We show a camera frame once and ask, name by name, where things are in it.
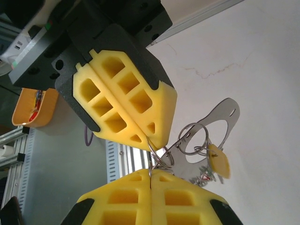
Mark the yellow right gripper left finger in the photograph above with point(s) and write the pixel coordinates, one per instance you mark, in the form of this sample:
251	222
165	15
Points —
143	206

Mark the yellow key tag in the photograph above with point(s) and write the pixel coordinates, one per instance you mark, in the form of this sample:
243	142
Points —
220	161

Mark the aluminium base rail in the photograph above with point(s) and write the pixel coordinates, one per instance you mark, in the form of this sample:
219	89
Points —
133	161

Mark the white power strip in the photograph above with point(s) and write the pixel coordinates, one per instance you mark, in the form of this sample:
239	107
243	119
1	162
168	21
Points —
16	47

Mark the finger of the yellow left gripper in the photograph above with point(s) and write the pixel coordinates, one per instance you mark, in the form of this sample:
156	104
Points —
161	112
77	77

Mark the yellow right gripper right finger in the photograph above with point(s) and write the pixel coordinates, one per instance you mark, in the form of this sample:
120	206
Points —
157	206

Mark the steel plate with large hole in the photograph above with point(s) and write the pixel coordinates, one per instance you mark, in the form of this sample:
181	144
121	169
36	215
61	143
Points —
225	112

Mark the aluminium bench frame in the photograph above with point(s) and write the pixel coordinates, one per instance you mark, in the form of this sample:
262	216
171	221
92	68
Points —
14	150

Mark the orange plastic bin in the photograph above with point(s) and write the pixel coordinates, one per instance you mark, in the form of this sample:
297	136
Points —
50	105

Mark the aluminium table edge extrusion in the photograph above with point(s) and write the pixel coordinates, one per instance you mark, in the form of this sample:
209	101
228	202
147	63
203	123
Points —
199	18

